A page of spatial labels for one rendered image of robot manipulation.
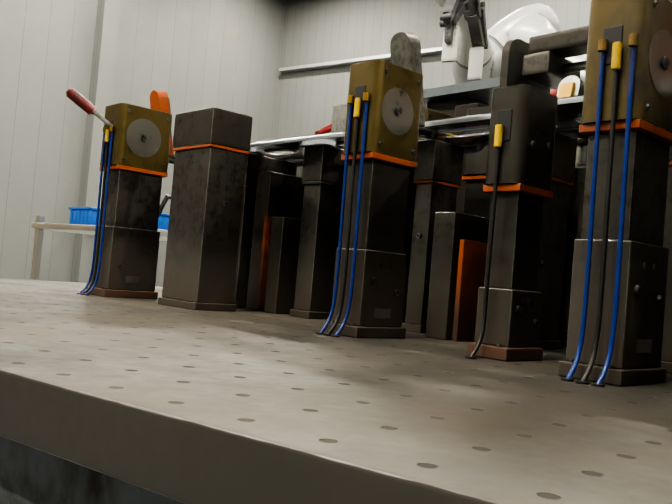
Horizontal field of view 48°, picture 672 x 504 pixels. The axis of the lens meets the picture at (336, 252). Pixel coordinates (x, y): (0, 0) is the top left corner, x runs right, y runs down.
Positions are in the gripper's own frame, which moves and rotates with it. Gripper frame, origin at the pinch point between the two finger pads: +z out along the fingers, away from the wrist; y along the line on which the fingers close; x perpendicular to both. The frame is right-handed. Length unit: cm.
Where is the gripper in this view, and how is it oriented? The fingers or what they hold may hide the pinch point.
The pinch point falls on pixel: (462, 65)
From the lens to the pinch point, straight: 160.6
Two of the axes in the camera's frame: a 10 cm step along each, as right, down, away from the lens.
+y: -5.3, -0.7, -8.4
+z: -0.8, 10.0, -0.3
